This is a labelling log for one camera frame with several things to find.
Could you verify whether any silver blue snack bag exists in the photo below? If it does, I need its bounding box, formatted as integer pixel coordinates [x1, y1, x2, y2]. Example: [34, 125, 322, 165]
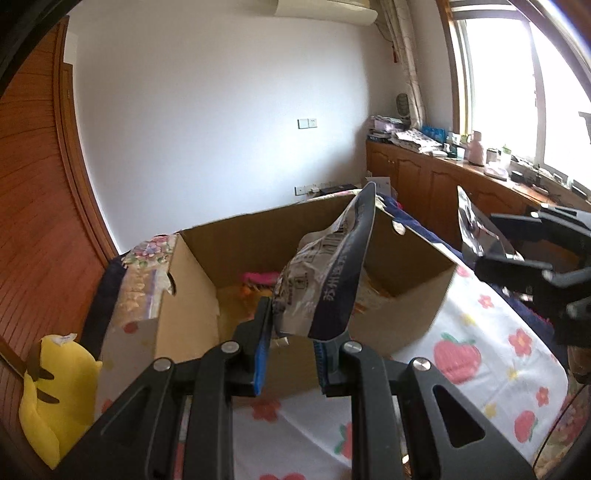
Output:
[273, 182, 376, 342]

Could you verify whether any white chicken feet snack bag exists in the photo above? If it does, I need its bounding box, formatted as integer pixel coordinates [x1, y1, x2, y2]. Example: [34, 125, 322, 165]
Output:
[457, 186, 524, 268]

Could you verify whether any pink snack packet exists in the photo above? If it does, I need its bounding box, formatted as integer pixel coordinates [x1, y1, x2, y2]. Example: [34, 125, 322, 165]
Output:
[242, 272, 280, 288]

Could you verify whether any brown cardboard box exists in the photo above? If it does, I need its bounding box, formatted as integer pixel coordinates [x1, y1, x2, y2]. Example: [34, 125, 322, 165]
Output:
[154, 193, 459, 400]

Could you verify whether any strawberry flower print sheet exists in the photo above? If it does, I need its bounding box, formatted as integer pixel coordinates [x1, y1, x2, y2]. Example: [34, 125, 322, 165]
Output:
[94, 234, 568, 479]

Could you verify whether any pink bottle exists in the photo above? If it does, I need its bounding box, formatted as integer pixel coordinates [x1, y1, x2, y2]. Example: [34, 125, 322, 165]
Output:
[468, 130, 485, 167]

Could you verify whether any wooden side cabinet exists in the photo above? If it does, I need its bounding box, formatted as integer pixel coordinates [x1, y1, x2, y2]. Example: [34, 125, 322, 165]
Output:
[365, 139, 591, 259]

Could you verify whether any yellow plush toy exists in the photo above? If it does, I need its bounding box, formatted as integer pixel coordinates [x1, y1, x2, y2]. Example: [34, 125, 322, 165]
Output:
[18, 333, 102, 469]

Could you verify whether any wooden wardrobe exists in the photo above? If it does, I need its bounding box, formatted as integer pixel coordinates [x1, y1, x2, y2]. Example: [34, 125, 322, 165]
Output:
[1, 18, 107, 359]

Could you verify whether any patterned curtain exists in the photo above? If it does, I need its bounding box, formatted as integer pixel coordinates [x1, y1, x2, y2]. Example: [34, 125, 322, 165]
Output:
[380, 0, 425, 128]

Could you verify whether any white air conditioner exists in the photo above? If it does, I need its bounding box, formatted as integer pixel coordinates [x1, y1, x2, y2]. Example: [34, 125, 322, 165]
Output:
[274, 0, 378, 26]

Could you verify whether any window frame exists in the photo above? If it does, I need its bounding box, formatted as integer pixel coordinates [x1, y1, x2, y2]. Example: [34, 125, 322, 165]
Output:
[438, 1, 590, 188]

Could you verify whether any white wall switch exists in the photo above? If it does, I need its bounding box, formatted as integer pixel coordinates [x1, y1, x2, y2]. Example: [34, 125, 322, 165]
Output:
[297, 119, 317, 129]

